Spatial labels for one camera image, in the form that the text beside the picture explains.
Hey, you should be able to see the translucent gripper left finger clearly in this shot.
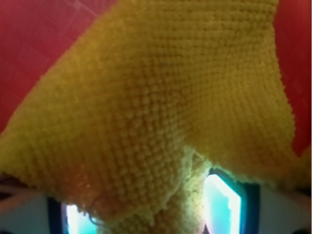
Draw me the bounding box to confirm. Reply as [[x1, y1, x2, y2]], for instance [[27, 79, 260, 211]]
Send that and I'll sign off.
[[47, 197, 97, 234]]

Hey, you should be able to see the translucent gripper right finger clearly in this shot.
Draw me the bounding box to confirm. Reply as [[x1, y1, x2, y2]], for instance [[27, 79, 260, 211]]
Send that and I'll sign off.
[[203, 169, 260, 234]]

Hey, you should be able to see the yellow knitted cloth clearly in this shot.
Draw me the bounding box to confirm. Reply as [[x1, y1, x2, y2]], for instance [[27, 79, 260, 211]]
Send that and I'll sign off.
[[0, 0, 311, 234]]

